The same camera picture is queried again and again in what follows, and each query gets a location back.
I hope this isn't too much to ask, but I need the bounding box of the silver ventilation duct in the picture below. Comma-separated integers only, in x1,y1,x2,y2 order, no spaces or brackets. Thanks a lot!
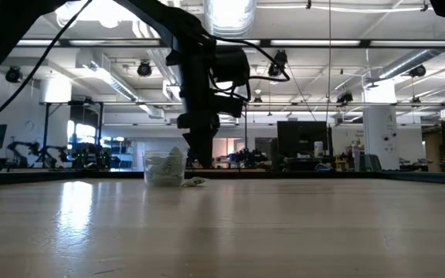
202,0,258,39
365,22,445,84

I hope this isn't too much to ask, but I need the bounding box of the black aluminium table frame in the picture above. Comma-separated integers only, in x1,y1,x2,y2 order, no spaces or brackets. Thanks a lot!
0,168,445,187

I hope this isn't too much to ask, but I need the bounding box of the green sweetener packet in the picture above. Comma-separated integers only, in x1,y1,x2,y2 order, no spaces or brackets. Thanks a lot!
147,165,185,187
166,145,186,171
181,176,209,188

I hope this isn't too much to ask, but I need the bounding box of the black overhead beam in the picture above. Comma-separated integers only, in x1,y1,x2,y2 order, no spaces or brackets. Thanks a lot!
13,37,445,50

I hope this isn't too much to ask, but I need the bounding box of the black background station frame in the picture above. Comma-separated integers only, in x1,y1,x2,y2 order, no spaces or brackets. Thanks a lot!
39,99,106,170

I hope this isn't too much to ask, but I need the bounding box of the black looped cable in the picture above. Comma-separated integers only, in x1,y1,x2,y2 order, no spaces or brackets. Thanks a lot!
206,34,291,101

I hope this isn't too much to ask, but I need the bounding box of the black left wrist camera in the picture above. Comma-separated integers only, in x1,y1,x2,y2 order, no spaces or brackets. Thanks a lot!
215,95,246,119

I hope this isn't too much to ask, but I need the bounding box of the black hanging cable reel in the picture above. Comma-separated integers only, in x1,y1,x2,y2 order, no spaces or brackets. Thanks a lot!
136,60,153,77
267,49,289,78
336,91,354,105
408,64,427,78
5,66,23,84

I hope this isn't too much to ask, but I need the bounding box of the black monitor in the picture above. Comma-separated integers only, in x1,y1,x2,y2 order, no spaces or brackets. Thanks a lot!
276,120,334,159

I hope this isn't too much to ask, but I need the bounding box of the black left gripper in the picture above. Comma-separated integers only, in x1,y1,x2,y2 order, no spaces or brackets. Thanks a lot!
175,110,223,170

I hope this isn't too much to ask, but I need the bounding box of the clear plastic container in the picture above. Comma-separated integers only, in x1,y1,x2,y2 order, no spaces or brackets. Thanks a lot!
142,148,189,188

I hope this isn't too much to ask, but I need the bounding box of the thin black cable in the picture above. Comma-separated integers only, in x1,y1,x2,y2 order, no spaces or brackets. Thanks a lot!
0,0,94,136

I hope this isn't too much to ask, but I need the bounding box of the white pillar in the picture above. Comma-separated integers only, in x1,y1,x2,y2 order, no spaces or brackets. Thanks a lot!
362,79,400,171

